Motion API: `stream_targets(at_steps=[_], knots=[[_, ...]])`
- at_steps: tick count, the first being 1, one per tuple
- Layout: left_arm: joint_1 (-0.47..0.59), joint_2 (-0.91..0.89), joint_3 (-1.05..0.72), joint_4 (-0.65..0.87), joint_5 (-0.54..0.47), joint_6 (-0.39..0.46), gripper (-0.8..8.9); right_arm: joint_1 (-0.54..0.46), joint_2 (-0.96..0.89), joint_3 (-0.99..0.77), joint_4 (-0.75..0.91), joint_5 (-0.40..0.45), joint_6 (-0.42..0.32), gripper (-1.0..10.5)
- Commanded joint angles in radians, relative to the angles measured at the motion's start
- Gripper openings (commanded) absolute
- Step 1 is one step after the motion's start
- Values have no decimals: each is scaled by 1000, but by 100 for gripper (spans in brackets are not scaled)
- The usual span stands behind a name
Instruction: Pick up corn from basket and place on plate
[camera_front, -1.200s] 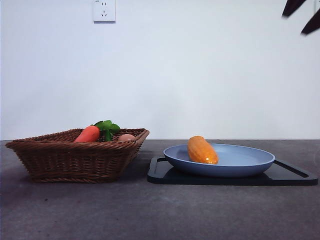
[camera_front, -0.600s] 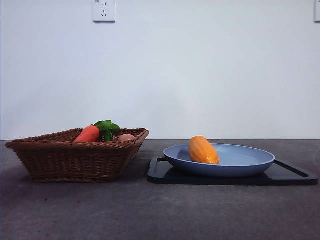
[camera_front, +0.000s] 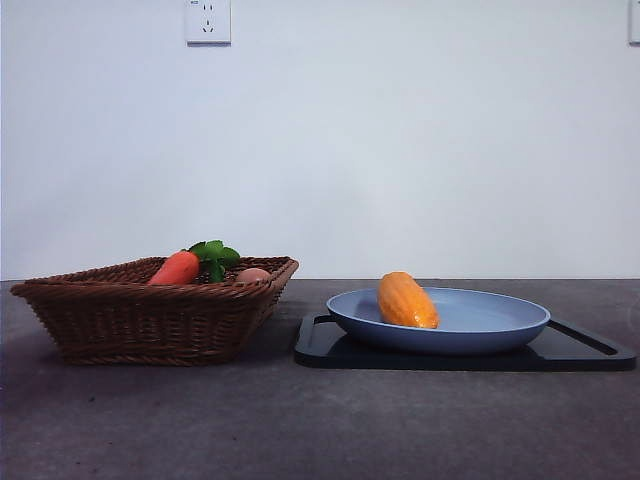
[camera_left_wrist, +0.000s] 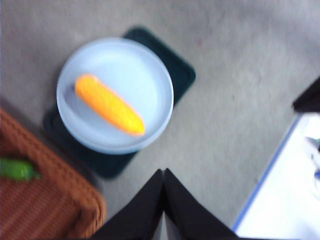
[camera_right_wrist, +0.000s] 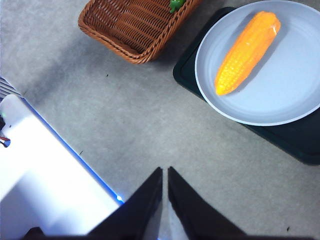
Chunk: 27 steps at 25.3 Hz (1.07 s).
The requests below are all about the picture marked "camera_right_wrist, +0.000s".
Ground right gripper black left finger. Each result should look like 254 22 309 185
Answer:
84 166 164 240

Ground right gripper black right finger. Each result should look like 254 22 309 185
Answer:
167 165 251 240

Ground yellow corn cob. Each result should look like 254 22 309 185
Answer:
214 10 282 97

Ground brown wicker basket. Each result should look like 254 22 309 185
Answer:
77 0 204 65

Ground black rectangular tray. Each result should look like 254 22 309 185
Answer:
172 6 320 166

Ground blue round plate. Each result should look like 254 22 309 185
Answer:
194 0 320 127

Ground green chili pepper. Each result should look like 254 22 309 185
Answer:
169 0 187 14

